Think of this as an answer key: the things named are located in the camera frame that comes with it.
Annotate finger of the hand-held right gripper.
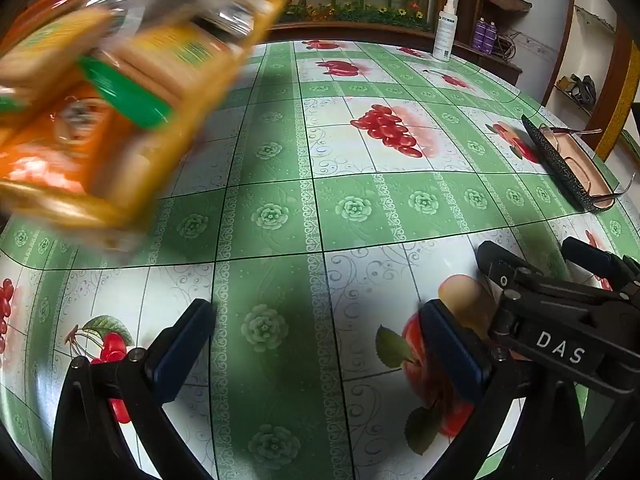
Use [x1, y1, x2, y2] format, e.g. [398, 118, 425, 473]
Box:
[475, 241, 543, 296]
[561, 236, 640, 306]

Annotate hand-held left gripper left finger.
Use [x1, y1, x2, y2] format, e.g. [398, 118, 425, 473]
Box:
[51, 298, 217, 480]

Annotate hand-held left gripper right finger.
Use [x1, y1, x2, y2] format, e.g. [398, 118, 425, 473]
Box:
[419, 299, 586, 480]

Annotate yellow rimmed tray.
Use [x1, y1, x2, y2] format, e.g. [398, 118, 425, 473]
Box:
[0, 0, 291, 251]

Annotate clear cracker packet green ends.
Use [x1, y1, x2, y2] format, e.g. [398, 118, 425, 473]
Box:
[0, 7, 116, 111]
[75, 20, 241, 131]

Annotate dark patterned glasses case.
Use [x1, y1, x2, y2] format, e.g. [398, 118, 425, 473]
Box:
[521, 114, 618, 212]

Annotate eyeglasses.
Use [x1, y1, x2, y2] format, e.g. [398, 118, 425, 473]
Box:
[537, 125, 636, 211]

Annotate green floral fruit tablecloth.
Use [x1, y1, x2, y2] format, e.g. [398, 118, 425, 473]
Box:
[0, 37, 640, 480]

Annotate dark shoe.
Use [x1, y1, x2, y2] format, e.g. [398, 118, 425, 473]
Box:
[570, 74, 598, 106]

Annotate orange snack packet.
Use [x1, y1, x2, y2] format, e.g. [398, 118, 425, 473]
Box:
[0, 85, 126, 196]

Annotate white spray bottle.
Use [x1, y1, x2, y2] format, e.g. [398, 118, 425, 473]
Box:
[432, 0, 458, 62]

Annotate coiled dark cable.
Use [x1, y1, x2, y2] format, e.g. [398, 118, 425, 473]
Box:
[495, 32, 518, 61]

